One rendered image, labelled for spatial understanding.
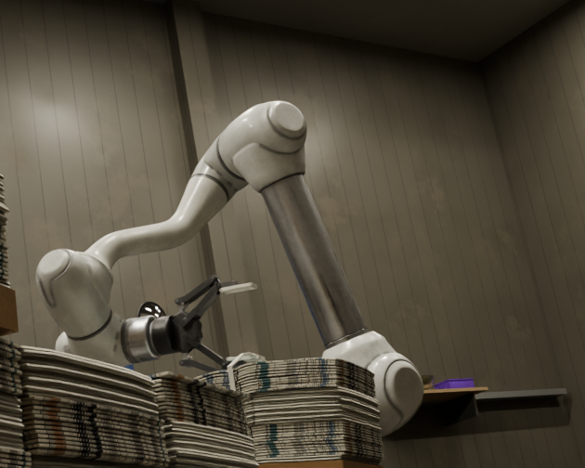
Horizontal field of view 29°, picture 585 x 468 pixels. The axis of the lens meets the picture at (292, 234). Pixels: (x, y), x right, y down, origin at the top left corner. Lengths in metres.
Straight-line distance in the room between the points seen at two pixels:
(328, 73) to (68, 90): 3.01
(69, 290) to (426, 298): 9.41
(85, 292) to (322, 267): 0.53
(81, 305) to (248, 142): 0.53
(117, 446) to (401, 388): 1.17
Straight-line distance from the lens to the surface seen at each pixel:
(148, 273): 9.70
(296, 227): 2.46
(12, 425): 1.13
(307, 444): 2.04
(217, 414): 1.58
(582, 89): 12.45
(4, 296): 1.16
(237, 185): 2.60
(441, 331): 11.49
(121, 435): 1.31
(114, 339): 2.30
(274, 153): 2.46
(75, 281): 2.21
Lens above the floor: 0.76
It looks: 18 degrees up
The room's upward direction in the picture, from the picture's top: 11 degrees counter-clockwise
